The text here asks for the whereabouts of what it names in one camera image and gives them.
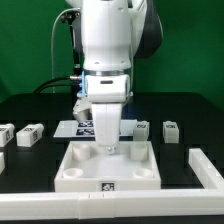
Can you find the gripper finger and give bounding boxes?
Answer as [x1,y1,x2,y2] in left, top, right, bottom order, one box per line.
[106,146,117,155]

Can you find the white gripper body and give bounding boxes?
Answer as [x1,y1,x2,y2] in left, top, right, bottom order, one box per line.
[72,73,132,149]

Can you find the white square table top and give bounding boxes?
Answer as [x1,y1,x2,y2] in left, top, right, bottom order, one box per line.
[54,141,161,192]

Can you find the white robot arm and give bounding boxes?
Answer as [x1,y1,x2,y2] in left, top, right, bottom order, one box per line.
[65,0,163,153]

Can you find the white sheet with tag markers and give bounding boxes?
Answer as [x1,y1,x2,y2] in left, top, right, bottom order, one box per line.
[54,120,137,138]

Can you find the black cables at base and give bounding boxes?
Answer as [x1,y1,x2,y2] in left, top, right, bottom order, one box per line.
[32,75,84,94]

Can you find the black camera stand pole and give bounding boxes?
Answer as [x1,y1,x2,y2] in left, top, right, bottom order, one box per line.
[70,18,83,75]

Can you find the black camera on stand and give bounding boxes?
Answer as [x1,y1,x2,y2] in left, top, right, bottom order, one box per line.
[61,10,80,23]

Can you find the grey cable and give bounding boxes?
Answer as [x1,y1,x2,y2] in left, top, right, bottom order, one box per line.
[50,7,82,94]

